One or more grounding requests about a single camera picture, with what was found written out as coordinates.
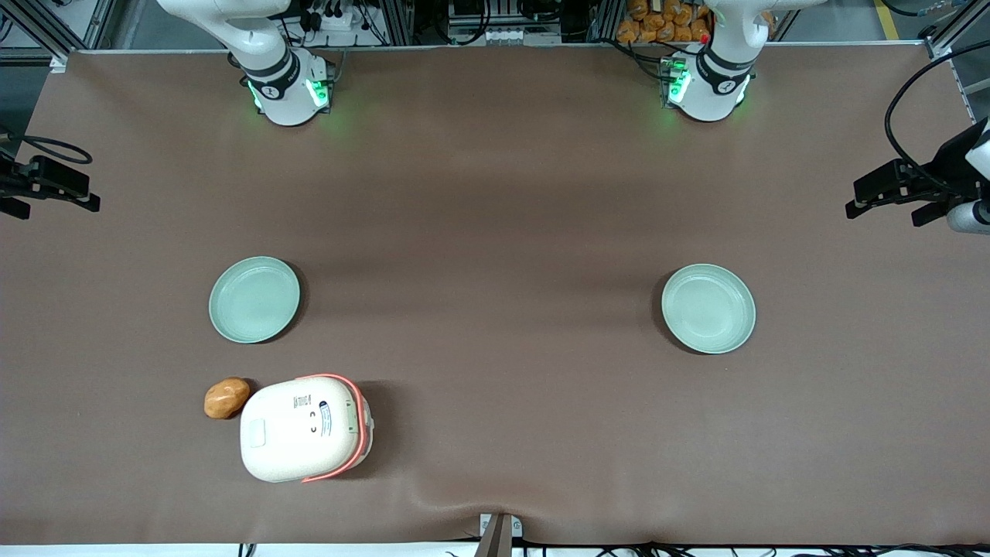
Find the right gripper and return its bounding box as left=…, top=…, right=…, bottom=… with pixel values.
left=0, top=151, right=101, bottom=221

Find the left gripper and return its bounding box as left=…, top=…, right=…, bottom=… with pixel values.
left=845, top=116, right=990, bottom=236

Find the white rice cooker orange trim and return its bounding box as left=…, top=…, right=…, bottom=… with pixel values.
left=240, top=374, right=375, bottom=484

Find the pale green round plate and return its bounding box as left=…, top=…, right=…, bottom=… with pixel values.
left=208, top=256, right=301, bottom=344
left=661, top=264, right=756, bottom=355

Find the brown potato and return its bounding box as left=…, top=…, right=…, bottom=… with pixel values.
left=204, top=377, right=251, bottom=420

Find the bag of orange bread rolls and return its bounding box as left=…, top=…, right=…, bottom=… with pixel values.
left=616, top=0, right=711, bottom=44

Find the white power strip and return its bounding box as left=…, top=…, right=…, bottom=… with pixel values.
left=309, top=6, right=366, bottom=33

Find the brown table mat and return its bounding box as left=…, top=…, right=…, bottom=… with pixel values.
left=0, top=45, right=990, bottom=546

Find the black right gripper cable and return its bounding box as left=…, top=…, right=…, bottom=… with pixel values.
left=0, top=132, right=94, bottom=166

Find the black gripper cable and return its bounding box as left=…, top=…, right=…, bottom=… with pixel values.
left=884, top=43, right=990, bottom=194
left=0, top=132, right=94, bottom=166

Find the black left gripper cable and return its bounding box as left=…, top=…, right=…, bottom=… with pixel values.
left=884, top=43, right=990, bottom=194

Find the aluminium frame post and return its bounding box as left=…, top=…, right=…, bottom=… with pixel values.
left=0, top=0, right=117, bottom=72
left=922, top=0, right=990, bottom=121

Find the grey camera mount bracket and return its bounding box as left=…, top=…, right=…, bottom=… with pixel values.
left=476, top=513, right=524, bottom=557

